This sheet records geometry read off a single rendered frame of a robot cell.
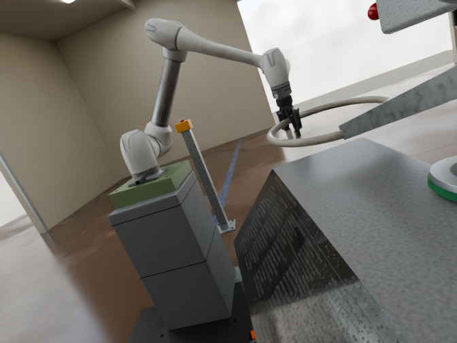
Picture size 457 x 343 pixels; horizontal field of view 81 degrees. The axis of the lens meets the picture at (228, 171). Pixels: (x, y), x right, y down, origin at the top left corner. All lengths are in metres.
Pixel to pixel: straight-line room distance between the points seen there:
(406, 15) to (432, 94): 0.15
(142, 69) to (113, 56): 0.83
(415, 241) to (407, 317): 0.14
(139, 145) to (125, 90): 6.59
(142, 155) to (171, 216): 0.36
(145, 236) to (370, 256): 1.19
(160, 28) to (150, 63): 6.35
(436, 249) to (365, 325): 0.15
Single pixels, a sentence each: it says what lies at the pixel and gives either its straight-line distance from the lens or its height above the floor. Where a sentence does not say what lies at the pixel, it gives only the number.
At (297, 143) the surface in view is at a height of 0.91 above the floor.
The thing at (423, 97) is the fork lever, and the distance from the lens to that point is 0.63.
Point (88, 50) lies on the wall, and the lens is 8.51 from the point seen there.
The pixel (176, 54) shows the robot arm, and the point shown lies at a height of 1.43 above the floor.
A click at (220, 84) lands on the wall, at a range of 7.28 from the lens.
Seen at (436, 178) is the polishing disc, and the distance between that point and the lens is 0.61.
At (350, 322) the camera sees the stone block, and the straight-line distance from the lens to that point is 0.45.
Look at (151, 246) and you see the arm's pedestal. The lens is 1.51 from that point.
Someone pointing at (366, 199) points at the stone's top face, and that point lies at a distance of 0.64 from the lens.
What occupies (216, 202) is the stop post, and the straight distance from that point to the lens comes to 2.48.
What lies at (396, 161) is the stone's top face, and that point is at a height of 0.84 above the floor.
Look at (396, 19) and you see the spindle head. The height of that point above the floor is 1.16.
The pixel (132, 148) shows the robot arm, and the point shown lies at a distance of 1.48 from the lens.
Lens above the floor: 1.14
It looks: 15 degrees down
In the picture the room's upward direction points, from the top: 21 degrees counter-clockwise
